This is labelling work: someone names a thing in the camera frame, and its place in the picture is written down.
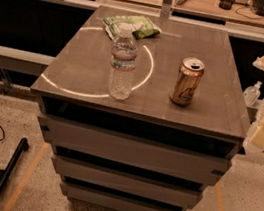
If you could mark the left sanitizer bottle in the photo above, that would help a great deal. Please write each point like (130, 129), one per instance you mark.
(252, 93)

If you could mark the grey drawer cabinet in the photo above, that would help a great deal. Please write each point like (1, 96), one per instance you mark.
(145, 153)

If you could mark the clear plastic water bottle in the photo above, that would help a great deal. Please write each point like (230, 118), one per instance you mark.
(123, 59)

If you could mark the green snack bag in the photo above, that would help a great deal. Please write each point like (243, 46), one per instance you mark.
(141, 26)

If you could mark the gold soda can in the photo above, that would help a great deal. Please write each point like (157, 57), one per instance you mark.
(190, 73)

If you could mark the black calculator device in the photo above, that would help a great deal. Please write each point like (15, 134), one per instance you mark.
(226, 4)

